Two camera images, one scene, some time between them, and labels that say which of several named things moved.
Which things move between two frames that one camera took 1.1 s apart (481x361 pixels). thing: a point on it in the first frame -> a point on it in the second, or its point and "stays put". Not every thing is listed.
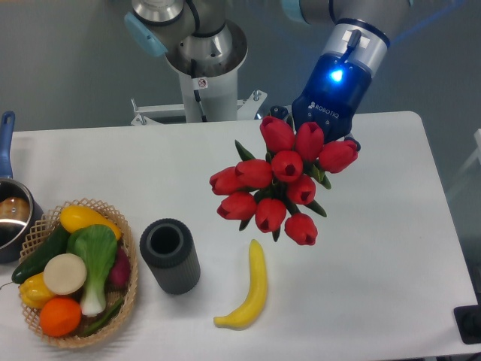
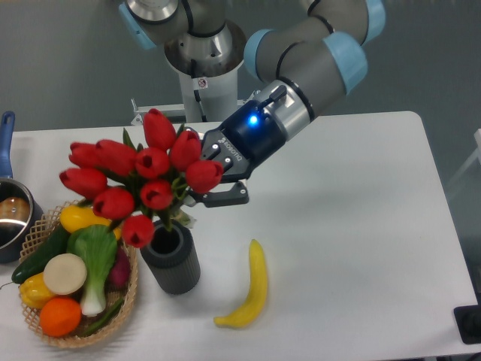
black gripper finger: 358,145 -> 234,195
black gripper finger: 278,112 -> 189,128
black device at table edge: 468,320 stays put
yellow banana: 250,308 stays put
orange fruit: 60,317 stays put
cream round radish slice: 65,274 stays put
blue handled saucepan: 19,209 stays put
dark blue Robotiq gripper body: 334,90 -> 246,141
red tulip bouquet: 283,186 -> 141,186
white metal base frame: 151,114 stays put
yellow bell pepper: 34,291 stays put
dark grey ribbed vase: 167,245 stays put
